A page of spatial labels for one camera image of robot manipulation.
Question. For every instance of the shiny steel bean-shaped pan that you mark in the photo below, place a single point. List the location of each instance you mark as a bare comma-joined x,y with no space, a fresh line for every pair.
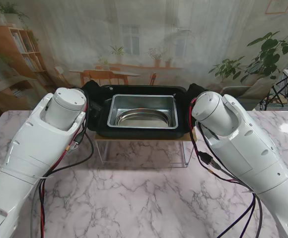
144,120

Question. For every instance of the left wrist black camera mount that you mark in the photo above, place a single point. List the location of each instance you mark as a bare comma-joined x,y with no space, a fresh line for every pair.
95,107

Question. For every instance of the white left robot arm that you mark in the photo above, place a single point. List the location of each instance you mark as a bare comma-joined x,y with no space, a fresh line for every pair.
29,161

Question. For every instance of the black tripod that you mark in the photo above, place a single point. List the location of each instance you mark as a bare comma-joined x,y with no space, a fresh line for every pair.
286,81

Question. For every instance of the silver rectangular baking tin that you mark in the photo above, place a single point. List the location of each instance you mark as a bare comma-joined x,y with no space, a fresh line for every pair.
168,109

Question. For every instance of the printed room scene backdrop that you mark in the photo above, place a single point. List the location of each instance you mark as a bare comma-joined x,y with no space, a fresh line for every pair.
84,37

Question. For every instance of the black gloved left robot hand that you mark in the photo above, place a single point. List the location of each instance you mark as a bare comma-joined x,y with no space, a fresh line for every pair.
92,91

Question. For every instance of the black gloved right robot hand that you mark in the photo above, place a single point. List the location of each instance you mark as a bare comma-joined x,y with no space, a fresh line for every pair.
196,91

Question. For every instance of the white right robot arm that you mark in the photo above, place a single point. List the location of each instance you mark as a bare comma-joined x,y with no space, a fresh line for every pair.
253,153

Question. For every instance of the wooden shelf with metal frame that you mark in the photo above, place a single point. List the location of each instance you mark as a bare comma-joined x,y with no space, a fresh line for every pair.
144,151

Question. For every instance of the black patterned baking tray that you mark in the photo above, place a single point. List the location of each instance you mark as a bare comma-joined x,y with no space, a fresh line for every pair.
139,131

